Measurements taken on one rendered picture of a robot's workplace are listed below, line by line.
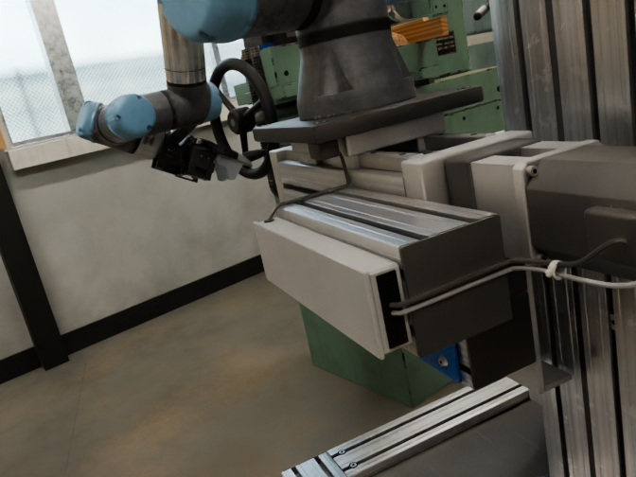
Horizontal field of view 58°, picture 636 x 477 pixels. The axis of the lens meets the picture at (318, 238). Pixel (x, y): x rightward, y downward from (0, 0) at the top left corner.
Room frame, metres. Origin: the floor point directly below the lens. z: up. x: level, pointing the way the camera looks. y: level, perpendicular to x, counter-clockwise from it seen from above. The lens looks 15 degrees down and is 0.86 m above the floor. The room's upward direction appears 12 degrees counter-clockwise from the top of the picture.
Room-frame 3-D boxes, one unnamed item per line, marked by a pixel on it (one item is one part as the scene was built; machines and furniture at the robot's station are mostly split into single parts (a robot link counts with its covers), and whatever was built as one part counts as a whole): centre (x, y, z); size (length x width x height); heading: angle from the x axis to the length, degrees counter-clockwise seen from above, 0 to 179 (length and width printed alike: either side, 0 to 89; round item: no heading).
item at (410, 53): (1.55, -0.07, 0.87); 0.61 x 0.30 x 0.06; 35
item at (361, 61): (0.75, -0.08, 0.87); 0.15 x 0.15 x 0.10
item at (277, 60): (1.50, 0.00, 0.91); 0.15 x 0.14 x 0.09; 35
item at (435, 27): (1.53, -0.21, 0.92); 0.54 x 0.02 x 0.04; 35
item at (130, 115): (1.08, 0.28, 0.87); 0.11 x 0.11 x 0.08; 34
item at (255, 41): (1.50, 0.00, 0.99); 0.13 x 0.11 x 0.06; 35
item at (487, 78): (1.68, -0.26, 0.76); 0.57 x 0.45 x 0.09; 125
